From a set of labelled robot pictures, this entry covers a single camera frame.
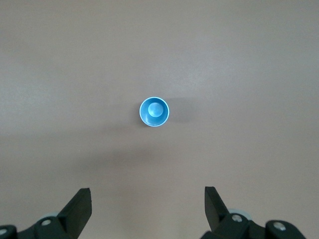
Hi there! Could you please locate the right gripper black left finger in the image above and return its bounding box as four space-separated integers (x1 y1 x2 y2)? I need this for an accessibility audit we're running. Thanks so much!
0 188 93 239

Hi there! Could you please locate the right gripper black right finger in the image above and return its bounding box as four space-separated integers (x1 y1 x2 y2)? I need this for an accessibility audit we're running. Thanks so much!
199 186 308 239

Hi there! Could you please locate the blue plastic cup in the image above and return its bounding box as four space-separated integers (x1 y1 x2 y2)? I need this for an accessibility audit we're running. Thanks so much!
139 96 170 127

